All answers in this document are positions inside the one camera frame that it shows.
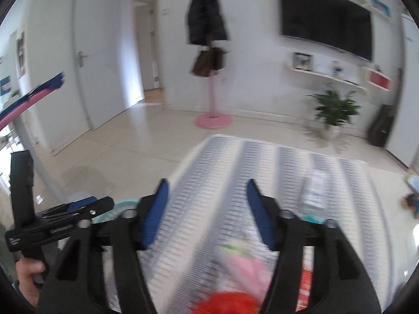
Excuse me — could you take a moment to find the potted green plant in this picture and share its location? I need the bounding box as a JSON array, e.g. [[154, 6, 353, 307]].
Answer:
[[304, 83, 362, 141]]

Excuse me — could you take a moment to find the white door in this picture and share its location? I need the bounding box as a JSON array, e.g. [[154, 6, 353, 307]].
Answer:
[[73, 0, 146, 131]]

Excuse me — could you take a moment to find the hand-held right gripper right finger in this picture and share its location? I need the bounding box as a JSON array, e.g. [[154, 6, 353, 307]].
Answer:
[[246, 179, 382, 314]]

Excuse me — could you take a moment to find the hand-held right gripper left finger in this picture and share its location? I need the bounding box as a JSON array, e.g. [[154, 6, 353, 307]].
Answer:
[[36, 178, 171, 314]]

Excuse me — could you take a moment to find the black wall television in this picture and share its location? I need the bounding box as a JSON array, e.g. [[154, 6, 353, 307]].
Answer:
[[279, 0, 374, 63]]

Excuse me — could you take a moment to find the photo frame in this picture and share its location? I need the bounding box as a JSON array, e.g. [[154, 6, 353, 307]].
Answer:
[[292, 52, 314, 71]]

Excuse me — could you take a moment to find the red wall box shelf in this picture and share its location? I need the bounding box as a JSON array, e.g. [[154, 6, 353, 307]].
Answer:
[[367, 67, 393, 91]]

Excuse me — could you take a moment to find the clear plastic water bottle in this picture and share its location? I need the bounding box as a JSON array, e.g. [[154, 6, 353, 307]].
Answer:
[[299, 167, 331, 212]]

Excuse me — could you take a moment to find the pink coat rack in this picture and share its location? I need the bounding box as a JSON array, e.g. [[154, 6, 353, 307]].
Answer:
[[195, 47, 233, 130]]

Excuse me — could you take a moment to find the colourful toy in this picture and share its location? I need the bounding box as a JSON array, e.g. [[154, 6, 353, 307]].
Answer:
[[404, 192, 419, 219]]

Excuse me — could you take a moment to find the person's left hand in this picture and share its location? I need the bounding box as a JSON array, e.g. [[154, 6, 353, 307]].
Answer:
[[16, 258, 47, 306]]

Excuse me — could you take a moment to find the black guitar case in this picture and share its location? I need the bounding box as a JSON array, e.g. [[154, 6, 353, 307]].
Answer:
[[368, 104, 395, 148]]

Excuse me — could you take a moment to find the white refrigerator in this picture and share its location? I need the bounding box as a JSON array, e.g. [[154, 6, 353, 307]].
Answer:
[[386, 15, 419, 171]]

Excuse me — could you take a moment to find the pink wrapper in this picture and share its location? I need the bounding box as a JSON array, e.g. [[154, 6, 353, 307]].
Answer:
[[219, 239, 279, 300]]

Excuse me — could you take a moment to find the pink and blue bar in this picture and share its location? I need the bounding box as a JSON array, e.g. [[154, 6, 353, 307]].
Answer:
[[0, 72, 65, 132]]

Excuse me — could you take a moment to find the wall picture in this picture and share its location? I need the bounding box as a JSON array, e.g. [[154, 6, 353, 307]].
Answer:
[[16, 31, 27, 80]]

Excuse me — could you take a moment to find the long white wall shelf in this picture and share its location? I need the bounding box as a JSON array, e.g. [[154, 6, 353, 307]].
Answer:
[[284, 64, 369, 95]]

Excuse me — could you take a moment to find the teal round plate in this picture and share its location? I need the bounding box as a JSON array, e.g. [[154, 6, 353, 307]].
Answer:
[[92, 198, 141, 225]]

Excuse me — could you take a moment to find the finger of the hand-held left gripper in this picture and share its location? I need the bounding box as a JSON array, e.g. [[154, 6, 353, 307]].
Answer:
[[42, 196, 99, 215], [47, 198, 115, 220]]

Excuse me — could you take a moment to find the striped grey floor mat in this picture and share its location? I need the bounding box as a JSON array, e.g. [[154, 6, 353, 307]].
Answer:
[[108, 134, 403, 314]]

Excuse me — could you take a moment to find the black coat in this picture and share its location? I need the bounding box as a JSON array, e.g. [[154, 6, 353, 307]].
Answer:
[[173, 0, 230, 46]]

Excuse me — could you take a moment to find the red plastic bag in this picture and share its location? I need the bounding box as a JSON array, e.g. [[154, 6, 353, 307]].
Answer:
[[191, 292, 262, 314]]

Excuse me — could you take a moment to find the brown bag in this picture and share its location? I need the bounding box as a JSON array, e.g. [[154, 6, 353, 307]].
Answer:
[[191, 46, 228, 76]]

